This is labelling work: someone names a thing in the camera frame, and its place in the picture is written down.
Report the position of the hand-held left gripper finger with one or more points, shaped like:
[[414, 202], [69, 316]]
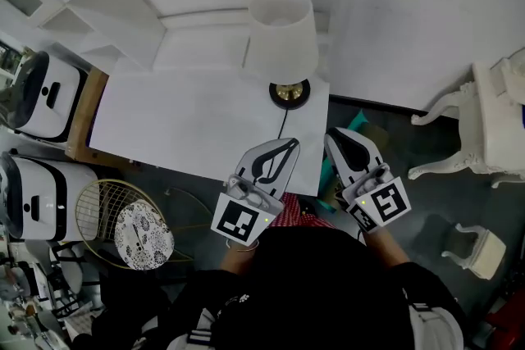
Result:
[[245, 164], [284, 178]]

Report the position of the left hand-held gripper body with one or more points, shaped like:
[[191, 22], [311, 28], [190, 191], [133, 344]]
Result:
[[236, 219]]

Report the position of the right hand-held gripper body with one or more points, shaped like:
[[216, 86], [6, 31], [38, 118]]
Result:
[[387, 203]]

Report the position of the white and black appliance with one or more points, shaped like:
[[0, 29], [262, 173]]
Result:
[[45, 192], [61, 106]]

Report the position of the white ornate dressing table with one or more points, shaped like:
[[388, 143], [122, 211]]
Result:
[[496, 127]]

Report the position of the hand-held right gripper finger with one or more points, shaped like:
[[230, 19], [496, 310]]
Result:
[[372, 153], [337, 168]]

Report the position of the white desk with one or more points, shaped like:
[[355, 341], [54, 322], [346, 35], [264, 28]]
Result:
[[184, 127]]

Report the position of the floral round seat cushion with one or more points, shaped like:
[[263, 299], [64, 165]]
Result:
[[152, 246]]

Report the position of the person's right forearm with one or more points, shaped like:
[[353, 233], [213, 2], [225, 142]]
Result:
[[385, 252]]

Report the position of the white table lamp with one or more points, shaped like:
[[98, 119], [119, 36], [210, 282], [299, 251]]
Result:
[[283, 45]]

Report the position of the brown cardboard box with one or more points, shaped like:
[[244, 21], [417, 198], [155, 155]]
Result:
[[82, 127]]

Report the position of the person's black shirt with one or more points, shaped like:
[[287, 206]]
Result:
[[311, 291]]

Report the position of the white remote control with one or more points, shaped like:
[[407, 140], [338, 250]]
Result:
[[135, 237]]

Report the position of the teal rolled yoga mat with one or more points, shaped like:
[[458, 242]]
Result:
[[357, 119]]

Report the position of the person's left forearm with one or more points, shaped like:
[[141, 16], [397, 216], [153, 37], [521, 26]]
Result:
[[238, 260]]

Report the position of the blue item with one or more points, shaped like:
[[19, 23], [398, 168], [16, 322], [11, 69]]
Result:
[[523, 116]]

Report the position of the red checked garment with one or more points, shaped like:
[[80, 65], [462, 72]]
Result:
[[291, 213]]

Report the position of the white ornate stool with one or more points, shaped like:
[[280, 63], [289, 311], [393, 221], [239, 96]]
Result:
[[488, 254]]

